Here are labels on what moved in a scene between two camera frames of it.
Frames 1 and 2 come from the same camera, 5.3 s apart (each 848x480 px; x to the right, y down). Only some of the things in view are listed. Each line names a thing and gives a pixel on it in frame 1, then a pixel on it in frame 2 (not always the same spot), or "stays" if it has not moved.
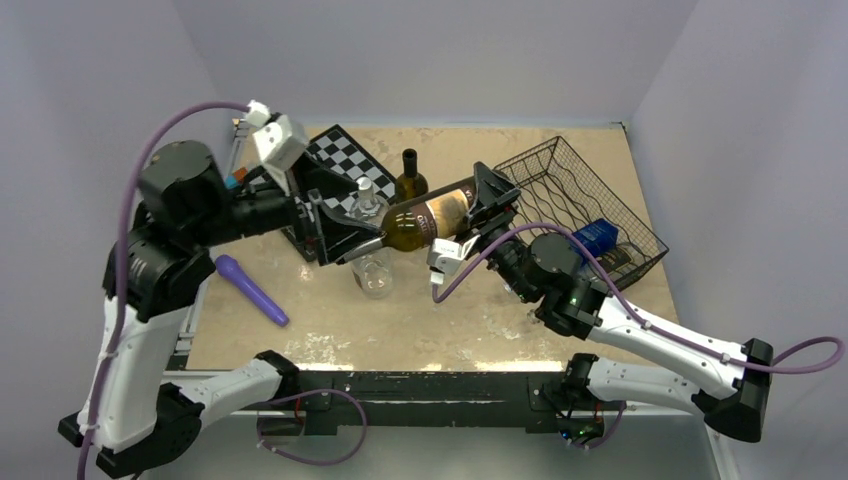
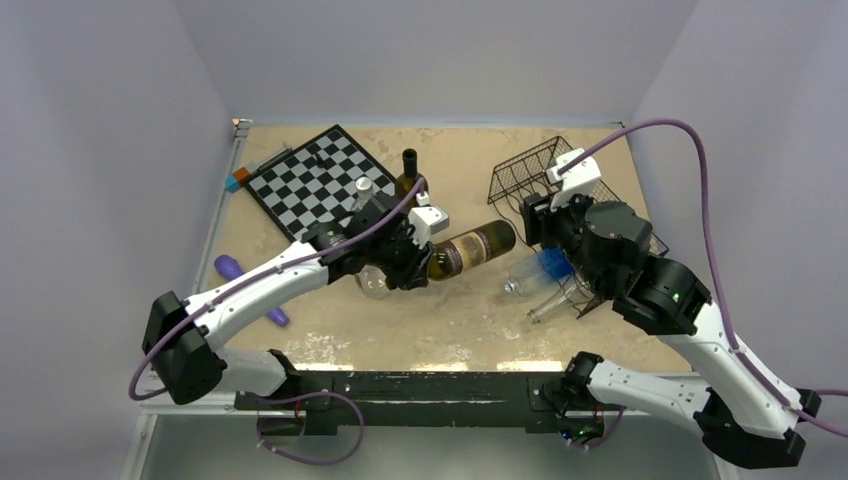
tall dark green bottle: [411, 184] stays
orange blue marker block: [233, 181] stays
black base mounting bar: [450, 399] stays
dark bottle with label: [442, 217] to [452, 256]
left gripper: [330, 240] to [402, 276]
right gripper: [491, 190] to [538, 220]
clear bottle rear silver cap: [366, 194] stays
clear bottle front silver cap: [374, 273] stays
